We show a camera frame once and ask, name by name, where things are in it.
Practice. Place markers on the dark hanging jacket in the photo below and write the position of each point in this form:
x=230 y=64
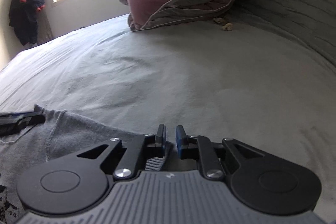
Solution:
x=25 y=8

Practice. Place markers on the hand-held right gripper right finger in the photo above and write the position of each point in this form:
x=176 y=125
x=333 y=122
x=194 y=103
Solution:
x=179 y=142

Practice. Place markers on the grey bed sheet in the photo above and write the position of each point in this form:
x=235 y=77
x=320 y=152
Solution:
x=183 y=77

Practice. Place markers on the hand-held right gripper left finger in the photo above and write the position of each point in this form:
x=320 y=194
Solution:
x=163 y=141

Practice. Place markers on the grey knit sweater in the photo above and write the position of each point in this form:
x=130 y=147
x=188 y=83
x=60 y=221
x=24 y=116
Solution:
x=78 y=134

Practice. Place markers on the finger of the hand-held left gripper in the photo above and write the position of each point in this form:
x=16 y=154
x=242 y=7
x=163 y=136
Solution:
x=23 y=120

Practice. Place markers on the small beige object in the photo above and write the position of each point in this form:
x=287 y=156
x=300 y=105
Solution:
x=227 y=27

